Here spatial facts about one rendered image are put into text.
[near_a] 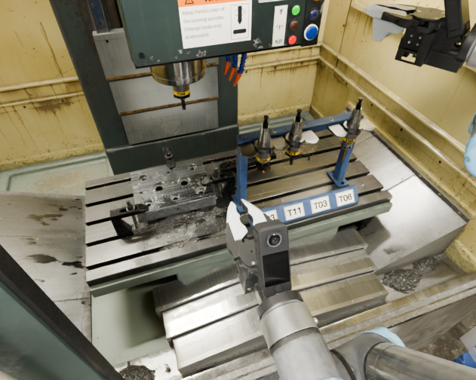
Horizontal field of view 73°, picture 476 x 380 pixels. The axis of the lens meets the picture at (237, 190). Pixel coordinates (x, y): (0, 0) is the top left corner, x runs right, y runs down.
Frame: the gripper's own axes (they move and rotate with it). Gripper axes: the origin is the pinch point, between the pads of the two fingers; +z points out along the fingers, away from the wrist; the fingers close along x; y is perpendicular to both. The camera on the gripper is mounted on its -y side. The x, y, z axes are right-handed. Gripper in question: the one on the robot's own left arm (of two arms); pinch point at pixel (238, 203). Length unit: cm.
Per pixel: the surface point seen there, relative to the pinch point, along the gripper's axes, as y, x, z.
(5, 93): 40, -75, 135
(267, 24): -17.4, 18.0, 33.9
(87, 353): 10.3, -29.9, -13.8
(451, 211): 58, 99, 14
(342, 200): 50, 53, 28
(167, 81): -0.5, -4.5, 47.3
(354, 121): 18, 54, 36
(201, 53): -13.1, 2.6, 33.7
